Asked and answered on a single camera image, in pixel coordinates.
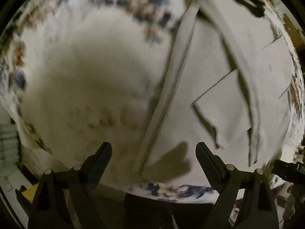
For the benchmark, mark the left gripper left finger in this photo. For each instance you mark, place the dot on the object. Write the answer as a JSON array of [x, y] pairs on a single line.
[[49, 209]]

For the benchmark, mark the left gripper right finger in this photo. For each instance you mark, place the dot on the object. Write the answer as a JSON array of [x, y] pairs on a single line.
[[258, 206]]

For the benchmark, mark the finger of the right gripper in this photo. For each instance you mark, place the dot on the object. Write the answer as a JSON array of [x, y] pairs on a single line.
[[291, 172]]

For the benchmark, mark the beige long sleeve shirt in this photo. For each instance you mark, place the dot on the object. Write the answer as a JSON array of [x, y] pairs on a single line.
[[227, 86]]

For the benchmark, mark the floral bed sheet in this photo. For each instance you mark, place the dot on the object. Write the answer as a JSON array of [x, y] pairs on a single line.
[[77, 73]]

